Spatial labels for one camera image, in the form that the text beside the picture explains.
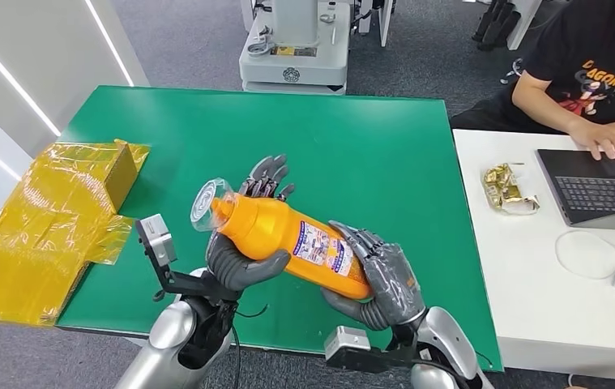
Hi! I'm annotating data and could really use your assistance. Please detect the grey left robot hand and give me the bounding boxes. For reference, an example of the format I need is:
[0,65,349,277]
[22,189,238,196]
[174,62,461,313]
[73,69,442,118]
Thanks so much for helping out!
[205,154,297,293]

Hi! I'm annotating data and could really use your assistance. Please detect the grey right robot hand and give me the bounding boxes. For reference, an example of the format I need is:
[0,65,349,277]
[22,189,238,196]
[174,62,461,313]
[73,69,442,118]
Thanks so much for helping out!
[321,220,427,331]

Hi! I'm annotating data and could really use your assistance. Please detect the person's right hand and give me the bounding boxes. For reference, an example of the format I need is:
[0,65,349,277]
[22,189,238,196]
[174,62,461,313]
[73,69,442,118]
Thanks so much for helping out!
[570,120,615,162]

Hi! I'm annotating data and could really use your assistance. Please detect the orange plastic bottle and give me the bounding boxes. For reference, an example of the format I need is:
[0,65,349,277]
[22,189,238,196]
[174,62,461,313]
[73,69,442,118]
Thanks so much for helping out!
[190,177,375,301]

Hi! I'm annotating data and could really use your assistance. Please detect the dark grey laptop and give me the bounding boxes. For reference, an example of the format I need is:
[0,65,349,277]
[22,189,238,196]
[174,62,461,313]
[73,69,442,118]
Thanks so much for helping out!
[536,148,615,232]

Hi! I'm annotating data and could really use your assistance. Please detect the person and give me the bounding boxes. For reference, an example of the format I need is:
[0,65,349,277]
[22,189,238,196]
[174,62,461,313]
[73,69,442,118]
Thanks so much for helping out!
[449,0,615,162]

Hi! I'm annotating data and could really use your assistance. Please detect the crumpled gold foil wrapper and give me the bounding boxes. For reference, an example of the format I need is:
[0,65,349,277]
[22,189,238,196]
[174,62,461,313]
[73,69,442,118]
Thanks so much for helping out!
[481,163,540,216]

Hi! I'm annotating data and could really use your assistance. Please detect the white desk with leg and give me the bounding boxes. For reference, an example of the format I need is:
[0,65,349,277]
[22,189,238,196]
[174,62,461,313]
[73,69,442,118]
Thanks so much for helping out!
[506,0,545,51]

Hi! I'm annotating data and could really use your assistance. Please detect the yellow taped cardboard box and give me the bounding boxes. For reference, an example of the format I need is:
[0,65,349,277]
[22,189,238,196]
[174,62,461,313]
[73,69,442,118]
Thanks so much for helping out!
[0,139,151,327]

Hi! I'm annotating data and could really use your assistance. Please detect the white furniture legs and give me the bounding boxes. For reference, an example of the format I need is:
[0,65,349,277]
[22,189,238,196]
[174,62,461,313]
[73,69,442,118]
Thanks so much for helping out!
[357,0,394,49]

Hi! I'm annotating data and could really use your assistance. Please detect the black left camera bracket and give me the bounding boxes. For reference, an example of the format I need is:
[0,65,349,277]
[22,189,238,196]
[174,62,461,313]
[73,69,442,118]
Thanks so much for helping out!
[151,252,241,305]

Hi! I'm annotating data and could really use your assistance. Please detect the black camera bracket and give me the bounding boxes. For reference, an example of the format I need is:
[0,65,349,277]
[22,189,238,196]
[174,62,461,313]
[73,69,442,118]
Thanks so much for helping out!
[328,343,421,374]
[151,252,241,305]

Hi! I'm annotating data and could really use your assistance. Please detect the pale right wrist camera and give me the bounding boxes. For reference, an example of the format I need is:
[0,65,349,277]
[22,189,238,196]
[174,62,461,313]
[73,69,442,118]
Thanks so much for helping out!
[324,326,373,361]

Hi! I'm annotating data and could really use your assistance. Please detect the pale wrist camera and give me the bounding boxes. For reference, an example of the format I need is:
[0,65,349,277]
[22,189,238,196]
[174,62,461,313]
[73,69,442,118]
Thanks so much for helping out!
[135,213,177,268]
[324,326,373,361]

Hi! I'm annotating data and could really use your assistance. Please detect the black right camera bracket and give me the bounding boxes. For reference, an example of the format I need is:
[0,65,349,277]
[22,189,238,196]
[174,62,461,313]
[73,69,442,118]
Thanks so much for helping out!
[328,343,421,374]

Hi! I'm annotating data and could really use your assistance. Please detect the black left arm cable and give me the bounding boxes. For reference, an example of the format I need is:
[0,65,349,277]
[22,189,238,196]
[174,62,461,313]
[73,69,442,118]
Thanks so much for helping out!
[230,305,271,389]

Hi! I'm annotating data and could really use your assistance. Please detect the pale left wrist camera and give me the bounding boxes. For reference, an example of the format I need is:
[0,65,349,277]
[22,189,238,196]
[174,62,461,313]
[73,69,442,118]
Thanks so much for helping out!
[135,213,177,268]

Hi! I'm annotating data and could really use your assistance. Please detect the thin white cable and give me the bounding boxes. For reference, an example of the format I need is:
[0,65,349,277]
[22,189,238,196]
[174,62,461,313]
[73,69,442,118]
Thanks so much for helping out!
[554,229,615,280]

